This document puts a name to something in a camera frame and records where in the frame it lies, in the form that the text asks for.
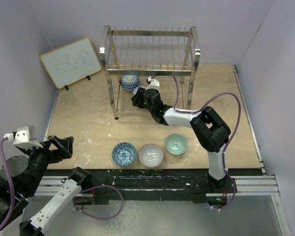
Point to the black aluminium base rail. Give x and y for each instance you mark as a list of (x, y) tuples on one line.
[(193, 185)]

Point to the red zigzag patterned bowl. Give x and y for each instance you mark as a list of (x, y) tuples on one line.
[(130, 82)]

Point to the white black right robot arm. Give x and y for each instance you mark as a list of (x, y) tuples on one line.
[(210, 129)]

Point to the small whiteboard yellow frame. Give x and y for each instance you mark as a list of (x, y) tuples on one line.
[(71, 62)]

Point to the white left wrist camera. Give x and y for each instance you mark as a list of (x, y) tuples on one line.
[(24, 137)]

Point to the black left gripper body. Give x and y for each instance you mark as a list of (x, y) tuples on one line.
[(40, 157)]

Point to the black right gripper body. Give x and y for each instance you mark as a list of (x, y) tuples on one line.
[(150, 108)]

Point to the blue floral bowl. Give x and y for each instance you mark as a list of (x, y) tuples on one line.
[(138, 89)]

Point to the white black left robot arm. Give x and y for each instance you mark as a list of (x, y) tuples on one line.
[(20, 178)]

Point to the light green celadon bowl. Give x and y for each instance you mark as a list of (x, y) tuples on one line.
[(176, 144)]

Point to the white red rimmed bowl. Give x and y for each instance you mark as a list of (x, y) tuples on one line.
[(151, 155)]

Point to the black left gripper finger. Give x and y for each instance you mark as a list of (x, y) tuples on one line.
[(65, 144), (63, 151)]

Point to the blue patterned bowl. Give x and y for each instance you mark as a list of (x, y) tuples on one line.
[(124, 154)]

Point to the stainless steel dish rack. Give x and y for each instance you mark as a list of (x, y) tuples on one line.
[(148, 52)]

